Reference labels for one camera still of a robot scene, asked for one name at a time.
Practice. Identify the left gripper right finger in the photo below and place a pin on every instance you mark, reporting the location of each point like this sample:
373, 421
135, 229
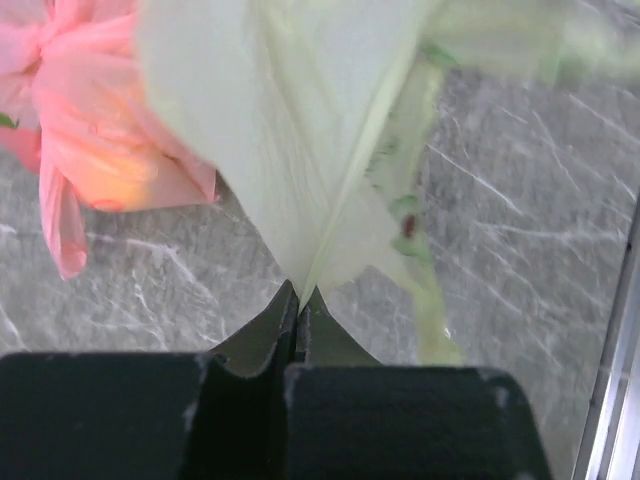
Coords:
372, 421

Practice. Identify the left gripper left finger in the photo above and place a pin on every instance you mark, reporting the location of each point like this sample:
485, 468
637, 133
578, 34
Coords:
216, 414

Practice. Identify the green avocado-print plastic bag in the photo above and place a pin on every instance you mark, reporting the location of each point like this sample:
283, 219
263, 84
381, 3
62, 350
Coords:
315, 113

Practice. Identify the pink tied plastic bag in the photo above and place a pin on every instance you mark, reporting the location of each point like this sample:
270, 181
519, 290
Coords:
73, 111

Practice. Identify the aluminium mounting rail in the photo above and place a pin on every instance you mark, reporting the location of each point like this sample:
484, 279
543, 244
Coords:
609, 447

